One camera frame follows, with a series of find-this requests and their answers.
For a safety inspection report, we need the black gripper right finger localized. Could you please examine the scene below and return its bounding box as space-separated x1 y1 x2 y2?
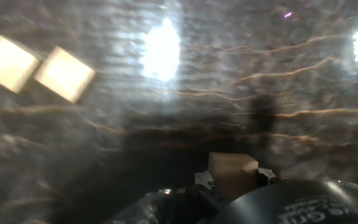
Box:
257 167 280 186

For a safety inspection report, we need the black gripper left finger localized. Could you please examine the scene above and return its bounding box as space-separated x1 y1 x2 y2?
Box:
154 170 231 224

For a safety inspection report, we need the small wooden cube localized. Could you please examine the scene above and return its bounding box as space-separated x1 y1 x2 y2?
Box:
208 151 260 202
0 33 42 94
33 45 98 105

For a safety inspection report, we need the dark marble pattern mat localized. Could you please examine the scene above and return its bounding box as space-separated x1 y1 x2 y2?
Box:
0 0 358 224

